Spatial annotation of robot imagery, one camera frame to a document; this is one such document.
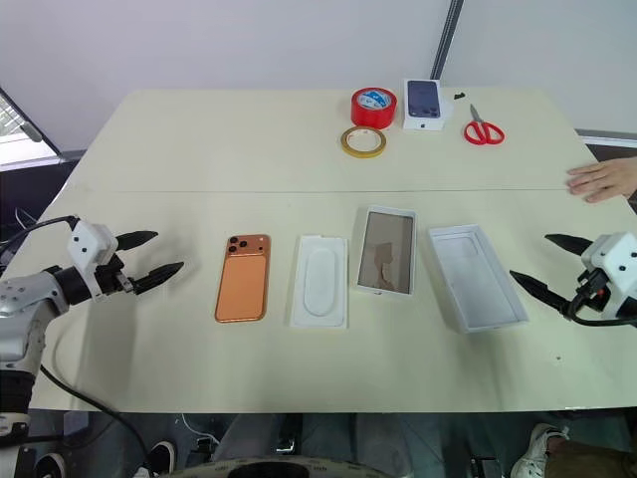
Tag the small black screws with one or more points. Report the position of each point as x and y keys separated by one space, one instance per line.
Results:
x=459 y=94

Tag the grey window frame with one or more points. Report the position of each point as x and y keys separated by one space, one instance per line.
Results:
x=27 y=127

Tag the white paper insert tray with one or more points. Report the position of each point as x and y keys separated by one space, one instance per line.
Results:
x=319 y=282

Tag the white box purple phone print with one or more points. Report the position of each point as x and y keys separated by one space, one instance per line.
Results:
x=424 y=104

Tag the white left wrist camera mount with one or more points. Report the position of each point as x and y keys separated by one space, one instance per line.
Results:
x=89 y=246

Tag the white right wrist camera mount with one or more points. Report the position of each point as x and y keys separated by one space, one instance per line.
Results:
x=614 y=264

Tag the person's bare hand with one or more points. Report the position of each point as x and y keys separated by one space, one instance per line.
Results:
x=607 y=179

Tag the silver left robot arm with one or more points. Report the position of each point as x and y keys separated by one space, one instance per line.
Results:
x=25 y=299

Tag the dark ribbed post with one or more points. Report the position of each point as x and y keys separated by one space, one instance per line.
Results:
x=447 y=37

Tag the yellow tape roll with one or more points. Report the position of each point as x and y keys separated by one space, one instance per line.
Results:
x=363 y=142

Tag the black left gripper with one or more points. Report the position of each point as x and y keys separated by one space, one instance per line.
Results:
x=112 y=281

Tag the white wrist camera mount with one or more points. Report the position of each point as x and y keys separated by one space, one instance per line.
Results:
x=89 y=246
x=614 y=264

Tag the orange smartphone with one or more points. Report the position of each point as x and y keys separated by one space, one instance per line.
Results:
x=243 y=279

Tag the white sneaker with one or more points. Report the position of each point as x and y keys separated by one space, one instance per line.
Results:
x=537 y=450

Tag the black shoe white sole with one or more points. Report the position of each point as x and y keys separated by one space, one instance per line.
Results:
x=161 y=455

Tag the red tape roll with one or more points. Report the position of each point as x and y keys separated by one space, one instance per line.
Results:
x=373 y=107

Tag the brown trousers leg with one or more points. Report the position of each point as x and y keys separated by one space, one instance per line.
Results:
x=592 y=460

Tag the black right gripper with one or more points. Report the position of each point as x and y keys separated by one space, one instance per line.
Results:
x=589 y=291

